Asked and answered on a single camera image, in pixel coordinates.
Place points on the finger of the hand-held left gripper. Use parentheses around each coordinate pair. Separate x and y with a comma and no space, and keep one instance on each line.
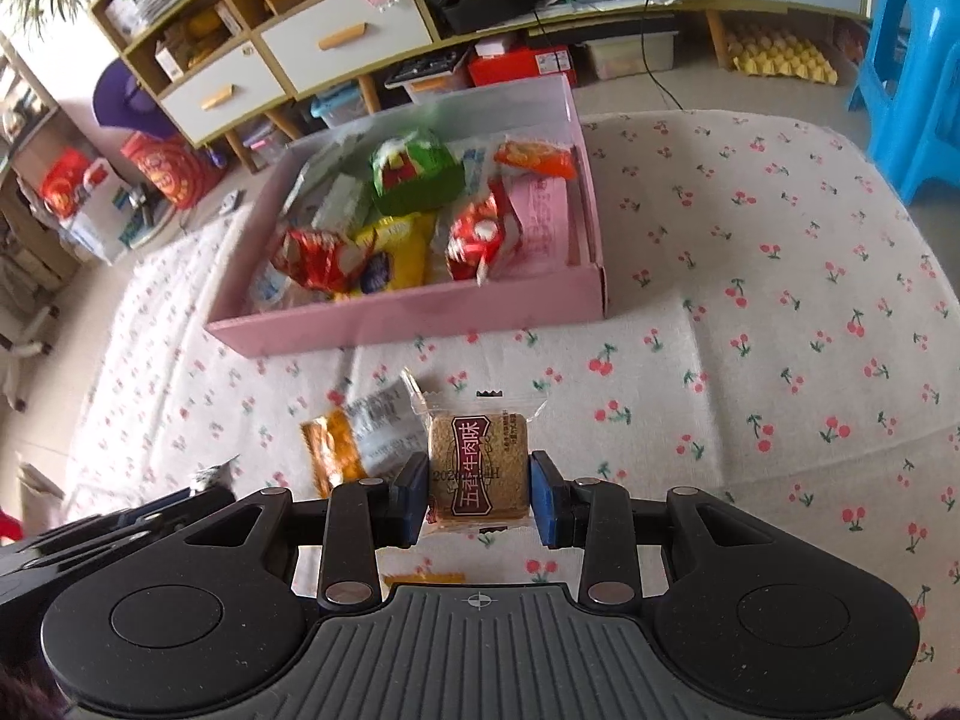
(187,506)

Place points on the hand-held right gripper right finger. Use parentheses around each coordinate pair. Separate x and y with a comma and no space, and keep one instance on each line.
(541,501)

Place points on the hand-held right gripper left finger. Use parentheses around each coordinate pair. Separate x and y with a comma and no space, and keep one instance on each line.
(412,501)

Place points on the clear brown cracker packet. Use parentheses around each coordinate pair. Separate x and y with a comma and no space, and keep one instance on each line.
(476,465)

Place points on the white snack packet orange edge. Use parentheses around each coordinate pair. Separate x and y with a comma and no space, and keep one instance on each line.
(420,578)

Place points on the short grey white snack packet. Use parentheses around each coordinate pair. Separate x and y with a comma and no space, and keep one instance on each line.
(386,427)

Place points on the orange foil snack packet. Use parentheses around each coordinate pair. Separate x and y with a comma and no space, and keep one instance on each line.
(326,454)

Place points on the pink cardboard box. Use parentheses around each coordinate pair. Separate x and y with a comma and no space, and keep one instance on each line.
(412,315)

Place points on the white snack packet blue print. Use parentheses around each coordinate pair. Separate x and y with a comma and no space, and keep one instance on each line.
(270,289)

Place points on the yellow snack packet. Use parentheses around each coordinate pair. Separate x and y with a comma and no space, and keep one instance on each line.
(394,251)

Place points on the red foil snack packet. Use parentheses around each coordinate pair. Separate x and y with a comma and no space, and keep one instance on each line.
(315,262)

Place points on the red white snack packet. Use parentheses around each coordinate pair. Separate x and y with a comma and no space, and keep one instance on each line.
(480,236)

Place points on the pink snack packet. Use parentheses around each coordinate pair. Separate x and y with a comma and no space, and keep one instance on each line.
(540,221)

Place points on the long grey white snack packet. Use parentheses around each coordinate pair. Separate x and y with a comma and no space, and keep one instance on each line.
(341,202)

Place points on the green snack packet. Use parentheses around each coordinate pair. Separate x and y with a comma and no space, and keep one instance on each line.
(416,180)

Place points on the orange red snack packet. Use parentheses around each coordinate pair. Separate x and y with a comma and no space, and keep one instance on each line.
(536,157)

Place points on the white chair base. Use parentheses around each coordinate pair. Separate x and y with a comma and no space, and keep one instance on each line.
(26,349)

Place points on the cherry print tablecloth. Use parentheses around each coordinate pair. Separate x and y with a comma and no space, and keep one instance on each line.
(750,315)

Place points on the white paper bag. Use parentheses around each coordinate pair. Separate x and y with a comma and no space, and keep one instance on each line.
(112,229)

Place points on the red white bag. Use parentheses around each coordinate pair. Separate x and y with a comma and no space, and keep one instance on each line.
(67,191)

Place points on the red gift bag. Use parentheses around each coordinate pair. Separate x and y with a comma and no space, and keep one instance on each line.
(169,169)

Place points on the blue lid storage box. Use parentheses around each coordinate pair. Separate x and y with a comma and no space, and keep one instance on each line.
(341,109)

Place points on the white lid storage box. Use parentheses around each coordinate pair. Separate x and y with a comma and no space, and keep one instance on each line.
(431,79)

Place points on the red box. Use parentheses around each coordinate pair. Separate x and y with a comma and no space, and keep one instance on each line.
(525,67)

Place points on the clear storage box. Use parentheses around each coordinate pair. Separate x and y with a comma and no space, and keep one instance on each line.
(626,52)

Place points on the wooden cabinet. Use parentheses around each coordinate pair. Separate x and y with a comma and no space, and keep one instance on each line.
(716,37)

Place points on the black box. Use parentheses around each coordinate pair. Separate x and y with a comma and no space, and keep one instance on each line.
(491,4)

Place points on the yellow egg tray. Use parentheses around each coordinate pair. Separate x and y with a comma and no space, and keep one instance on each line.
(780,56)

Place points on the blue plastic stool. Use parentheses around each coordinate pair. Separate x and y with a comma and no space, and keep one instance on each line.
(900,90)

